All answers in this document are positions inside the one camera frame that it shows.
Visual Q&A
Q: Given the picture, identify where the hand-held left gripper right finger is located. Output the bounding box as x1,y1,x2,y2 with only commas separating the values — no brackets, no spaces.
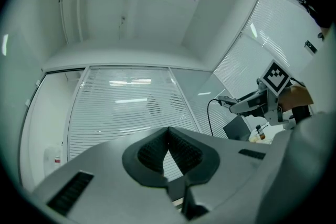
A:
167,126,271,221

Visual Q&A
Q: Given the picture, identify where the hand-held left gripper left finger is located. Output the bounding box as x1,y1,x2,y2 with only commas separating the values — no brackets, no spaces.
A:
31,126,185,224

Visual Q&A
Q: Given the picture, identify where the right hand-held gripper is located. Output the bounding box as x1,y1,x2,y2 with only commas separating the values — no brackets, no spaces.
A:
217,59,292,127

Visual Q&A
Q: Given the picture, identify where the dark laptop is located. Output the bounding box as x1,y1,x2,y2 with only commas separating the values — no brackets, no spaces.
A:
222,115,253,142

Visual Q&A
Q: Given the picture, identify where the small brown bottle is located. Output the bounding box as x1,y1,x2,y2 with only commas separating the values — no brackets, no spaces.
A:
256,124,266,140

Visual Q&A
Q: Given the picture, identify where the white jug with red label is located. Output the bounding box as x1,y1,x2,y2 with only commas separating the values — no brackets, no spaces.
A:
43,146,64,177

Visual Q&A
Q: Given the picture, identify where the white slatted window blind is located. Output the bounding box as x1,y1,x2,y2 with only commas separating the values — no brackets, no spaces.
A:
213,0,321,99
67,67,197,183

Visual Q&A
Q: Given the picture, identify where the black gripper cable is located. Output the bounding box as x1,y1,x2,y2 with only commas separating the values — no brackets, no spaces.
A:
207,98,221,137

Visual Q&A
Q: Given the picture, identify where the small wall-mounted sensor box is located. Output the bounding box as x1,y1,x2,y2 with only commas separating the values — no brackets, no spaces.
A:
303,39,318,55

